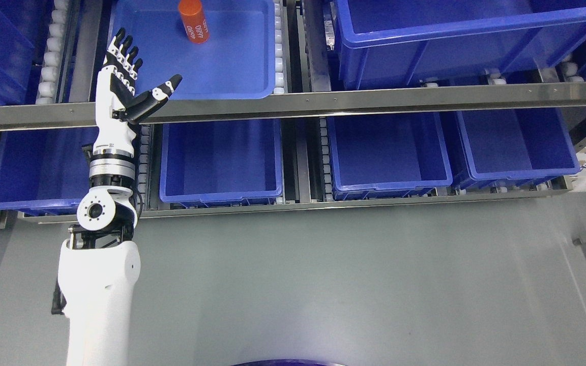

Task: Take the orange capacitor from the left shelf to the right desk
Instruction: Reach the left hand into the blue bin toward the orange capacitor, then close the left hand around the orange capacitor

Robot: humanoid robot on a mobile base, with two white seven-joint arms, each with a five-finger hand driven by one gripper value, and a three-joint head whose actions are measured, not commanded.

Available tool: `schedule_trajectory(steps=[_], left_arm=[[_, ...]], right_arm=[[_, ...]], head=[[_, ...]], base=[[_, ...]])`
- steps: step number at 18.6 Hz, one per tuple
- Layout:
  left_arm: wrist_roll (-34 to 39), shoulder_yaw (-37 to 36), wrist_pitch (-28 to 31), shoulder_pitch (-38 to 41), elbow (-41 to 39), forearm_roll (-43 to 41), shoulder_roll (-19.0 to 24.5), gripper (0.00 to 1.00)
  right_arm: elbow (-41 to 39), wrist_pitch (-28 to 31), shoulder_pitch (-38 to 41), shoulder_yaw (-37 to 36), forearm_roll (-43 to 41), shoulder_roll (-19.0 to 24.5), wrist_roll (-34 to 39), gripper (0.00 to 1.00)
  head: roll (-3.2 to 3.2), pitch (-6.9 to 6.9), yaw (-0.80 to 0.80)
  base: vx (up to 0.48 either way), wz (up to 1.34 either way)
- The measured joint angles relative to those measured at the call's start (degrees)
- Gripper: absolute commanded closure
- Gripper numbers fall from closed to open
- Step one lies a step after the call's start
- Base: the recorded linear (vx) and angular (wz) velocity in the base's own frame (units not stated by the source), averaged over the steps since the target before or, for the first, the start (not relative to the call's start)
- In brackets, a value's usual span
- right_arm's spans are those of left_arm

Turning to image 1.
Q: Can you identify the large blue bin upper right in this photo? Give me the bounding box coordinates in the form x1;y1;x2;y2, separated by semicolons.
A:
335;1;586;90

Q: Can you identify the blue bin lower left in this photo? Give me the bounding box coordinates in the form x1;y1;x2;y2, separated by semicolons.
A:
0;127;98;217

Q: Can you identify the blue bin lower middle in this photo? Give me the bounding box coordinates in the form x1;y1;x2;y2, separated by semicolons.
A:
160;119;284;208

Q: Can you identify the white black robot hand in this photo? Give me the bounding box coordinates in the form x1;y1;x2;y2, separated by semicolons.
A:
93;27;182;156

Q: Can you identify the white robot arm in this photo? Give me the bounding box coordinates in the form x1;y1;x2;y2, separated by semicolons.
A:
54;146;140;365

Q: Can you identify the blue bin lower centre-right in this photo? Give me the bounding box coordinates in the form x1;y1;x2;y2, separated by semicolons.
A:
327;113;453;201

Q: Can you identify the shallow blue tray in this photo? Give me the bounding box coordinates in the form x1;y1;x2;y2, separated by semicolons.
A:
111;1;275;100

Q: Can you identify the blue bin upper left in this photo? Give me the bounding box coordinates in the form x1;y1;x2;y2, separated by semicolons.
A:
0;1;53;106

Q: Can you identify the blue bin lower right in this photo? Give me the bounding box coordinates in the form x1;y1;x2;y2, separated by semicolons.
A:
439;107;581;190

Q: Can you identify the steel shelf rack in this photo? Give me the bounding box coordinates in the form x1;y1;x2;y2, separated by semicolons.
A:
0;0;586;231

